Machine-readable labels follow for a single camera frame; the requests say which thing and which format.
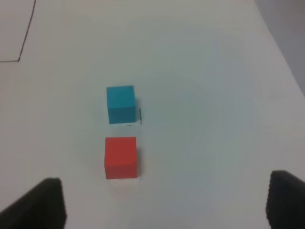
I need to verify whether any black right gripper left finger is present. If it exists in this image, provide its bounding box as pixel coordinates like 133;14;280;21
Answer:
0;178;67;229

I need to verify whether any red cube block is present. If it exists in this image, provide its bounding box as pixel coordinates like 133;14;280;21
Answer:
104;137;138;179

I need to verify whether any blue cube block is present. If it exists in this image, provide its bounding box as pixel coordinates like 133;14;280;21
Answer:
106;85;137;125

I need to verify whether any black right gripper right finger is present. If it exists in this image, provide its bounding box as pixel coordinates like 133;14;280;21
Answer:
265;170;305;229

